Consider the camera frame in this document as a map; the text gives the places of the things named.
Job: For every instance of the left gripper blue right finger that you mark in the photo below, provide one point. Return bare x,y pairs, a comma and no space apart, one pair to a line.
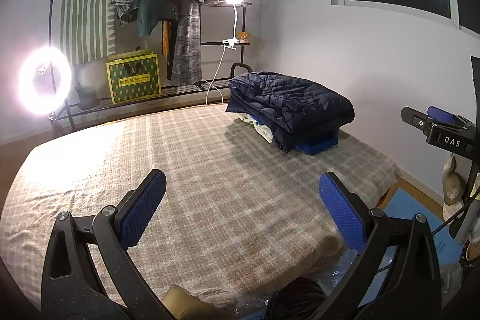
353,218

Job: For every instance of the folded white garment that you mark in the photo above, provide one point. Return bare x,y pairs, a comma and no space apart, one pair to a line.
260,128

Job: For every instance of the grey plaid hanging coat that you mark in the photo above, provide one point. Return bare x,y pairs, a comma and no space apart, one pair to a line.
187,62

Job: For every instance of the bright ring light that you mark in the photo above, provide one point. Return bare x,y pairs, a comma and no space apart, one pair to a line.
44,80

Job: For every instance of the yellow green patterned box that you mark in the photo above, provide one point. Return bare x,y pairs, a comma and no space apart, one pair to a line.
134,77

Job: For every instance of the folded blue garment underneath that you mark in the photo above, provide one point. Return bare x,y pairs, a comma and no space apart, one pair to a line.
318,143

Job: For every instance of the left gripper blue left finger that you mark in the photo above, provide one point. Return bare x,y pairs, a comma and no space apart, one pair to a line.
138,207

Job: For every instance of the small brown teddy bear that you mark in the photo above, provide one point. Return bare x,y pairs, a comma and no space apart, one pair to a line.
243,38

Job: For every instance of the plaid beige bed blanket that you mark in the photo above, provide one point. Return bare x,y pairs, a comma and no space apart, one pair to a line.
238,213

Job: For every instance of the beige plush toy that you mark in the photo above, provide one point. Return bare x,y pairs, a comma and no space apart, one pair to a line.
453,189

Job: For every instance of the black metal clothes rack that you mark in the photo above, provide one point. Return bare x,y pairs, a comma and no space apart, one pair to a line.
161,41

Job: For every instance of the navy blue puffer jacket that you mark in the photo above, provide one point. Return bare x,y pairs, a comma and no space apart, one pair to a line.
294,109

